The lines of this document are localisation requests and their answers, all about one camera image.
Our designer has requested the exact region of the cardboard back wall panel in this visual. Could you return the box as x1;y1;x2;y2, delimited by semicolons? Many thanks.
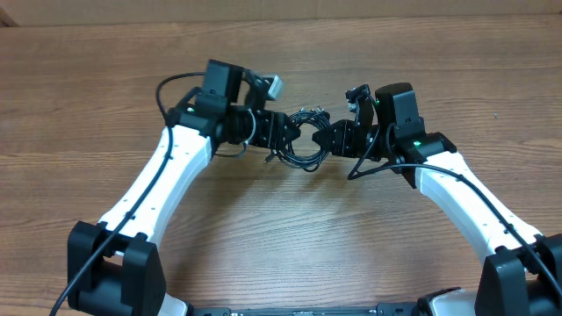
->
1;0;561;26

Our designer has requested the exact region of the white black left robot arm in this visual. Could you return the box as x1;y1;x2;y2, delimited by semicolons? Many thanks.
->
51;60;300;315

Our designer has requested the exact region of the black USB cable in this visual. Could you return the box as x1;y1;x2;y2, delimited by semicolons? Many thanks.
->
263;106;333;173

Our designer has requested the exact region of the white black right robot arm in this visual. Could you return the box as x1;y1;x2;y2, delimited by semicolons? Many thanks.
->
312;83;561;316

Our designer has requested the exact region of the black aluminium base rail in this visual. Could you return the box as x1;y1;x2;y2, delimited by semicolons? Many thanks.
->
184;287;466;316

